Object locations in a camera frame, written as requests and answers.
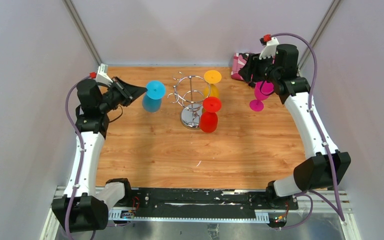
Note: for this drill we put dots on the yellow wine glass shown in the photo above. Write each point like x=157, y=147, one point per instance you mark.
x=212, y=77

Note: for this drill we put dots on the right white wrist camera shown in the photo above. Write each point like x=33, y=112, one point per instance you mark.
x=270, y=44

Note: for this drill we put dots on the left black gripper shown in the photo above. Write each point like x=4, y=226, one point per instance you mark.
x=127, y=92

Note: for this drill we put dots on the chrome wine glass rack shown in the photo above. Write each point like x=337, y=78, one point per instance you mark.
x=186, y=93

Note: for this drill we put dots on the aluminium frame rail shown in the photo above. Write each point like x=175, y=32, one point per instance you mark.
x=310, y=203

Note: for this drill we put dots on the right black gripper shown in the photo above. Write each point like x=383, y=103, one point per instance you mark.
x=251, y=67

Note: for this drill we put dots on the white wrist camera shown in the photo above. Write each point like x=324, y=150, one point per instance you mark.
x=270, y=44
x=101, y=75

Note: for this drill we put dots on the pink wine glass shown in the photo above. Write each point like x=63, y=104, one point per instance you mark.
x=262, y=91

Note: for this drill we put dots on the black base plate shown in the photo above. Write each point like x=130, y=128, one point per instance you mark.
x=201, y=204

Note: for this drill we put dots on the pink camouflage cloth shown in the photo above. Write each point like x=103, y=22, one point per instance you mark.
x=239, y=60

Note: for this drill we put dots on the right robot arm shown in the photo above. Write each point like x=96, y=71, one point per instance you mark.
x=325, y=164

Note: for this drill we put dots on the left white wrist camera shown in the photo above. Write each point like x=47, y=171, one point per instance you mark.
x=101, y=75

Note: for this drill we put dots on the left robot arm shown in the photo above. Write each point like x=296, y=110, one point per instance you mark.
x=81, y=208

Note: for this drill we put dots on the red wine glass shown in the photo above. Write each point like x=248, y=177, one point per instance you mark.
x=209, y=118

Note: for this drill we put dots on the blue wine glass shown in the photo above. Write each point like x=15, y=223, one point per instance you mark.
x=152, y=100

